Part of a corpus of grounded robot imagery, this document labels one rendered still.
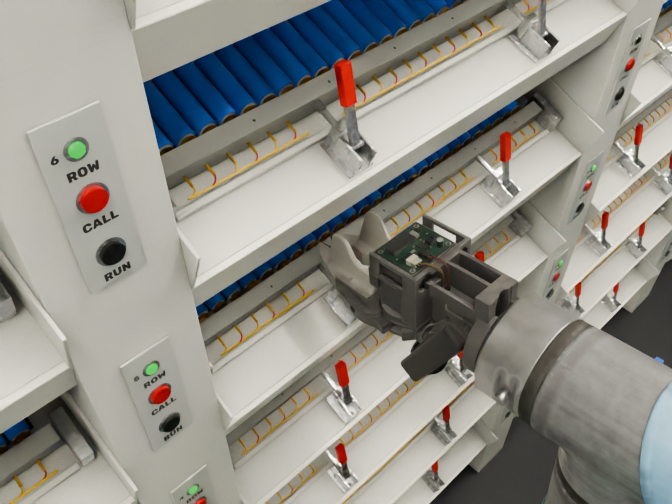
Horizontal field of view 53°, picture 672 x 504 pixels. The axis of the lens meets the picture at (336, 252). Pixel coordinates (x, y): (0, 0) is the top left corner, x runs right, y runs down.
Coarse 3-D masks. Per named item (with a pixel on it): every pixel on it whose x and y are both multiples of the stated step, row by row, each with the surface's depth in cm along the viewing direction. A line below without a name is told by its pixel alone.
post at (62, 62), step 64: (0, 0) 29; (64, 0) 31; (0, 64) 31; (64, 64) 33; (128, 64) 35; (0, 128) 32; (128, 128) 38; (0, 192) 34; (128, 192) 40; (64, 256) 39; (64, 320) 42; (128, 320) 46; (192, 320) 51; (192, 384) 55; (128, 448) 54; (192, 448) 61
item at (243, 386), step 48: (528, 96) 94; (576, 144) 92; (432, 192) 83; (480, 192) 85; (528, 192) 87; (240, 336) 68; (288, 336) 69; (336, 336) 71; (240, 384) 66; (288, 384) 69
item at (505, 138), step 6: (504, 132) 80; (504, 138) 79; (510, 138) 80; (504, 144) 80; (510, 144) 80; (504, 150) 80; (510, 150) 81; (504, 156) 80; (510, 156) 81; (504, 162) 81; (504, 168) 82; (504, 174) 82; (498, 180) 84; (504, 180) 83; (504, 186) 83
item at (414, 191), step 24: (504, 120) 88; (528, 120) 89; (480, 144) 85; (432, 168) 81; (456, 168) 82; (408, 192) 79; (360, 216) 75; (384, 216) 76; (408, 216) 79; (288, 264) 70; (312, 264) 71; (264, 288) 68; (288, 288) 71; (216, 312) 66; (240, 312) 66; (216, 336) 66
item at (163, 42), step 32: (128, 0) 33; (160, 0) 36; (192, 0) 36; (224, 0) 38; (256, 0) 40; (288, 0) 42; (320, 0) 45; (160, 32) 36; (192, 32) 38; (224, 32) 40; (256, 32) 42; (160, 64) 38
